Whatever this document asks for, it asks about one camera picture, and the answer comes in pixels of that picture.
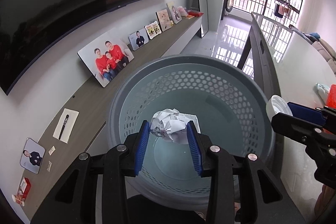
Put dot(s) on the child photo frame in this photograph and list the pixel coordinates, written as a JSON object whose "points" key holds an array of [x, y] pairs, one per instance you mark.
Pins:
{"points": [[175, 14]]}

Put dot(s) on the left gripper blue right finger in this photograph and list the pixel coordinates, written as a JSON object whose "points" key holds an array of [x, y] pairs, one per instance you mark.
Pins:
{"points": [[196, 154]]}

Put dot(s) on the white paper ball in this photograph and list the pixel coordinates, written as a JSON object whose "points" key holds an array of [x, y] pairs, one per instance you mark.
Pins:
{"points": [[170, 125]]}

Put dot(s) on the red plastic bag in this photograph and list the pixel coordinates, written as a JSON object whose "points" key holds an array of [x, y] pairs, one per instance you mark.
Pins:
{"points": [[331, 98]]}

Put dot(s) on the grey perforated trash basket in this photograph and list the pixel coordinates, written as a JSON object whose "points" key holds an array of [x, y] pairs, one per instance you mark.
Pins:
{"points": [[221, 101]]}

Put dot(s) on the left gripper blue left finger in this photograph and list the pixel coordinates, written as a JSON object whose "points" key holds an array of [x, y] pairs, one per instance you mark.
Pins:
{"points": [[140, 145]]}

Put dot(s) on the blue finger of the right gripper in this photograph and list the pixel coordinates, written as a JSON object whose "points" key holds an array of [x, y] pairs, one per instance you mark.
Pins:
{"points": [[293, 128], [307, 114]]}

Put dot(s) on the portrait photo on shelf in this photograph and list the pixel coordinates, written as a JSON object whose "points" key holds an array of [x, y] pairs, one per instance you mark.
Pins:
{"points": [[32, 156]]}

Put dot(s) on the white bottle cap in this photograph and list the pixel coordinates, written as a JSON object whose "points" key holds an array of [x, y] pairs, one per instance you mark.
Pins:
{"points": [[277, 105]]}

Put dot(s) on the light blue wipes packet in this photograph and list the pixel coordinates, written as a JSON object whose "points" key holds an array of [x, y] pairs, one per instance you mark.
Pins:
{"points": [[322, 91]]}

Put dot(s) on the red small box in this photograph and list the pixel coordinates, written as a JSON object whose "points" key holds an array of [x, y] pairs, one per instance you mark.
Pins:
{"points": [[23, 189]]}

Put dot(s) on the white paper with pen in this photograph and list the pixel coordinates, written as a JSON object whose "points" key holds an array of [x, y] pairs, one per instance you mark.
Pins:
{"points": [[65, 125]]}

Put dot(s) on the red packet on shelf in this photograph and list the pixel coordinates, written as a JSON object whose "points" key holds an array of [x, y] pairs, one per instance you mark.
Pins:
{"points": [[195, 13]]}

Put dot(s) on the scalloped frame photo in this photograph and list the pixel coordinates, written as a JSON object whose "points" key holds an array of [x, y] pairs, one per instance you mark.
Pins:
{"points": [[153, 30]]}

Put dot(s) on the person right hand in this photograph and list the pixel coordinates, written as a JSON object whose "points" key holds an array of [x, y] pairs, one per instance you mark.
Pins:
{"points": [[323, 199]]}

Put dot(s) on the grey sectional sofa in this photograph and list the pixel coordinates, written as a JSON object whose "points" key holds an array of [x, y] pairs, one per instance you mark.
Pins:
{"points": [[326, 52]]}

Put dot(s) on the family photo red clothes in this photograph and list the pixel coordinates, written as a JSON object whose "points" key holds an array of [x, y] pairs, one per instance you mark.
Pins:
{"points": [[106, 56]]}

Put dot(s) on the grey TV console shelf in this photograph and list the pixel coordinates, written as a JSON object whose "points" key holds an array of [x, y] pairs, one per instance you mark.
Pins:
{"points": [[93, 102]]}

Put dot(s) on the small portrait photo dark suit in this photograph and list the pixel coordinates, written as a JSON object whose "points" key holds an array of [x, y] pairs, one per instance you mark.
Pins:
{"points": [[138, 39]]}

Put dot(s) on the baby photo canvas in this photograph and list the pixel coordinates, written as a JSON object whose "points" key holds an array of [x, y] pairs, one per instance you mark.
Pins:
{"points": [[164, 20]]}

